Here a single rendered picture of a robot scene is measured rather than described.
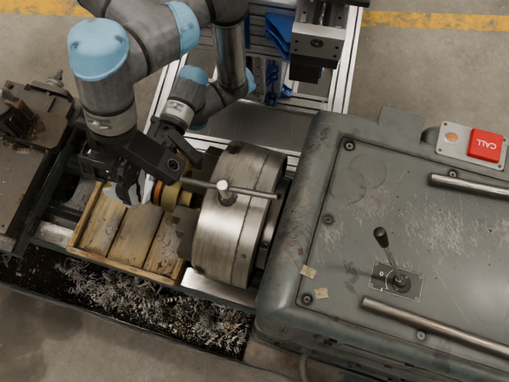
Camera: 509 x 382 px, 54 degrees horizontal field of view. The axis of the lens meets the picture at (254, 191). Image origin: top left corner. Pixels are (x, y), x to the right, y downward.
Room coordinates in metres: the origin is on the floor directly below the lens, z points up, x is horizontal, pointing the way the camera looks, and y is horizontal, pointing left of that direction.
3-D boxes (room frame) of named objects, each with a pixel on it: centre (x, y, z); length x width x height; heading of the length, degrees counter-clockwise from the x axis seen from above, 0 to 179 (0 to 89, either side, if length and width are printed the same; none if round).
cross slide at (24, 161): (0.57, 0.63, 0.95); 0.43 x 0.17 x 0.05; 161
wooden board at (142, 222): (0.44, 0.29, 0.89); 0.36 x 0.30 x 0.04; 161
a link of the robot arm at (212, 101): (0.68, 0.14, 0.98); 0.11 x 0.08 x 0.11; 122
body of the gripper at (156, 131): (0.52, 0.22, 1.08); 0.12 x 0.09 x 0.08; 159
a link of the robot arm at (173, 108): (0.60, 0.18, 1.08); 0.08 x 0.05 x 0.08; 69
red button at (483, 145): (0.41, -0.46, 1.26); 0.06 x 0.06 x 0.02; 71
